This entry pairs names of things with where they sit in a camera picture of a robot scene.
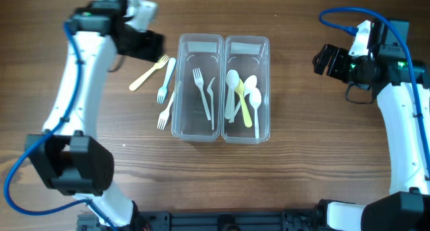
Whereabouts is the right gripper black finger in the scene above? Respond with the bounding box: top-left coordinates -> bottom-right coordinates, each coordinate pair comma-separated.
327,48 -> 351,82
312,44 -> 336,75

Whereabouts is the yellow plastic fork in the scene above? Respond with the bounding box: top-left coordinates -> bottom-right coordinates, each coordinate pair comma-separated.
129,54 -> 170,91

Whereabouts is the white plastic fork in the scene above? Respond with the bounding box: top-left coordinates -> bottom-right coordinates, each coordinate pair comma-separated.
193,68 -> 212,121

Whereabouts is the white plastic spoon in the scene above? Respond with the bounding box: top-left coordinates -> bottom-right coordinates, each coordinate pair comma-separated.
230,75 -> 257,128
224,70 -> 239,120
249,88 -> 262,139

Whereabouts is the translucent curved white fork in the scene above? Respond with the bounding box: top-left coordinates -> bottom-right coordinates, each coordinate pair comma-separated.
207,77 -> 215,130

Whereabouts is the yellow plastic spoon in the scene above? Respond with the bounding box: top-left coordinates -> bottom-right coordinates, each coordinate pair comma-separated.
235,79 -> 253,128

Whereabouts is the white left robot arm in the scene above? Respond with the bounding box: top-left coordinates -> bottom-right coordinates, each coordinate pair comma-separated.
24,6 -> 163,230

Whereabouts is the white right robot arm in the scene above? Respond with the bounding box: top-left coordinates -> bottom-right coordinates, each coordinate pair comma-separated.
312,44 -> 429,230

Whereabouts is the left clear plastic container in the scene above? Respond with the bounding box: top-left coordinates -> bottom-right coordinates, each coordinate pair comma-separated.
171,34 -> 224,142

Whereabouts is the clear plastic container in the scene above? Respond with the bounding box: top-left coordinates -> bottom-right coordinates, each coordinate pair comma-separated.
171,34 -> 224,142
220,36 -> 271,144

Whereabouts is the right clear plastic container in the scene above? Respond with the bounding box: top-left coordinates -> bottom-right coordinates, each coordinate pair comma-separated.
220,36 -> 271,144

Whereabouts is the light blue plastic fork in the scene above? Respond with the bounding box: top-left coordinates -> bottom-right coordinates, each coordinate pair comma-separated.
157,58 -> 177,104

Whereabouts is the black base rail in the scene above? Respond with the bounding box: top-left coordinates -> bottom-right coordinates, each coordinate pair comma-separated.
75,207 -> 337,231

